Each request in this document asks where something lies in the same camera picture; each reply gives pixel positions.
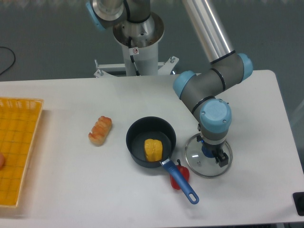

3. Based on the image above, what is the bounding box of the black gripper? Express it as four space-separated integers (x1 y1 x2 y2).
201 141 228 167

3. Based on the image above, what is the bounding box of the glass lid with blue knob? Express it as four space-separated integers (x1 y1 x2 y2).
184 133 233 179

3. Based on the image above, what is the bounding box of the yellow toy bell pepper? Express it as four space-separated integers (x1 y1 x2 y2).
144 139 163 162

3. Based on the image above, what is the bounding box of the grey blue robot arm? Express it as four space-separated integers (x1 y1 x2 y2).
86 0 253 167

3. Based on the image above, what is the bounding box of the red toy bell pepper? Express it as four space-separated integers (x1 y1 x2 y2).
170 159 190 190

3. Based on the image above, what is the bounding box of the black device at table edge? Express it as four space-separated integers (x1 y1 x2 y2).
293 192 304 216

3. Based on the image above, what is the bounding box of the orange toy bread loaf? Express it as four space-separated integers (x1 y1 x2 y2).
88 116 112 146

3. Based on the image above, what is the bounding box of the yellow woven basket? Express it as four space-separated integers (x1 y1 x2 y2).
0 97 44 208

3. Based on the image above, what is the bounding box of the orange object at left edge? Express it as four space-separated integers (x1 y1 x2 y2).
0 153 5 169

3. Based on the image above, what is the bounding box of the dark pot with blue handle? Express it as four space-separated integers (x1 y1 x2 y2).
126 116 199 204

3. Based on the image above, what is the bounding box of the black cable on floor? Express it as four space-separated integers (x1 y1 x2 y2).
0 46 16 76

